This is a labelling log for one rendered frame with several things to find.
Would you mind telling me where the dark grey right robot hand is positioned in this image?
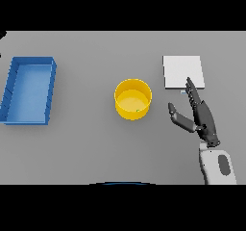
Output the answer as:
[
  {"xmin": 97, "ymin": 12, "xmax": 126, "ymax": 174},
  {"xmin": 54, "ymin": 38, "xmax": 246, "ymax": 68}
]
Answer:
[{"xmin": 167, "ymin": 76, "xmax": 221, "ymax": 148}]

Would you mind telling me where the yellow bowl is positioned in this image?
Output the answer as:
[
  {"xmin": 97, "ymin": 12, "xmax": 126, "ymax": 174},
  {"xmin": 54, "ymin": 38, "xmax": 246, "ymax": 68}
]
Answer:
[{"xmin": 113, "ymin": 78, "xmax": 153, "ymax": 120}]

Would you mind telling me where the pale square measuring scale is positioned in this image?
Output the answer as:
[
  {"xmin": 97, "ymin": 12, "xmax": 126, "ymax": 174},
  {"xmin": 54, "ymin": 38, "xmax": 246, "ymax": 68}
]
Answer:
[{"xmin": 161, "ymin": 55, "xmax": 206, "ymax": 95}]

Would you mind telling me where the blue tray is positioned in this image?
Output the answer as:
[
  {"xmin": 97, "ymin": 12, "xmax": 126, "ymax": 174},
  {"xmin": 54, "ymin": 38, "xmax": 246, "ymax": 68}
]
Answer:
[{"xmin": 0, "ymin": 56, "xmax": 58, "ymax": 126}]

